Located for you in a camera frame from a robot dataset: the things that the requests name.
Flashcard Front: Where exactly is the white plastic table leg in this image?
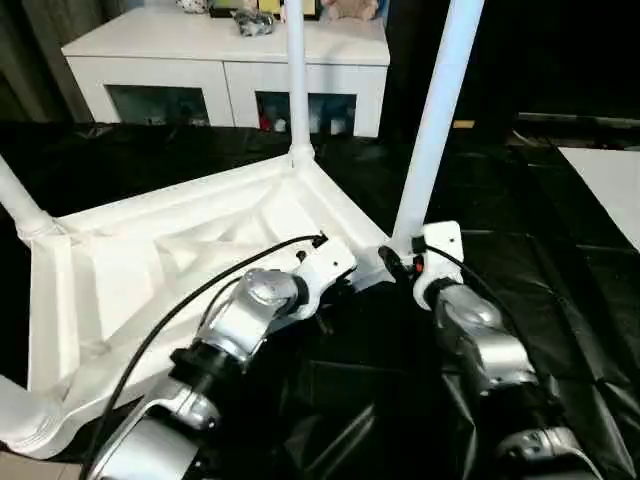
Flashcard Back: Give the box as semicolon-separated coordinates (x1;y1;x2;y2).
0;374;66;459
391;0;486;251
284;0;317;169
0;154;54;236

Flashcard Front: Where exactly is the white plastic table top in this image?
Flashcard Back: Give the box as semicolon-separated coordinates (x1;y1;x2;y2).
0;149;396;460

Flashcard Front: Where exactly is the black mat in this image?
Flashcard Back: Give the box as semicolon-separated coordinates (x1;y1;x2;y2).
0;119;640;480

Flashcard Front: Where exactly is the tall black cabinet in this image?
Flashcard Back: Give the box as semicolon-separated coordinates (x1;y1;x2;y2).
382;0;516;146

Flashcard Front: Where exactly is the white board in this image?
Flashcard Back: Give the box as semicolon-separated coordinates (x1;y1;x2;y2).
557;146;640;239

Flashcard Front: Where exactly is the black bar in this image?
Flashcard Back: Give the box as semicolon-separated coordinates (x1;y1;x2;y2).
514;112;640;126

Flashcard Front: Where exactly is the beige plush toy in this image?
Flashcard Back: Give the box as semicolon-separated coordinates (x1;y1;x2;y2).
322;0;379;22

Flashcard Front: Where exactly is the dark bag of items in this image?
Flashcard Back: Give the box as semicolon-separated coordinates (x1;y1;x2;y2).
232;8;276;39

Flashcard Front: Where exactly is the white cabinet with glass doors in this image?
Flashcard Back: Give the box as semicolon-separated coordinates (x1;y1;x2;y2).
60;7;391;139

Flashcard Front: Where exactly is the dark framed picture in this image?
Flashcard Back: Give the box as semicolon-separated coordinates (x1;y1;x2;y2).
208;0;260;19

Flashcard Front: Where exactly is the grey curtain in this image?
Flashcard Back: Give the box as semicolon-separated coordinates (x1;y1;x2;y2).
0;0;96;124

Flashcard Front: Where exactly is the small picture frame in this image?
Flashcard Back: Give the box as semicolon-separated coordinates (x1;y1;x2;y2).
257;0;321;22

